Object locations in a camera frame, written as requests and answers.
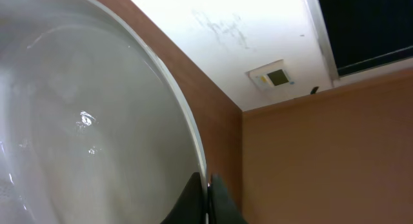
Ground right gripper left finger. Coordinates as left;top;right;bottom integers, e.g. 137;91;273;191
161;172;205;224

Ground grey-white plate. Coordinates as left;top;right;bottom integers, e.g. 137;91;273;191
1;0;207;224

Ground dark window with frame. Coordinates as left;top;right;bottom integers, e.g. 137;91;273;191
305;0;412;80

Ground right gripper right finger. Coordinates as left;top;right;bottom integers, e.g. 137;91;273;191
208;174;247;224

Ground white wall thermostat panel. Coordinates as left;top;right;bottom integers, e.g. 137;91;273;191
247;59;294;91

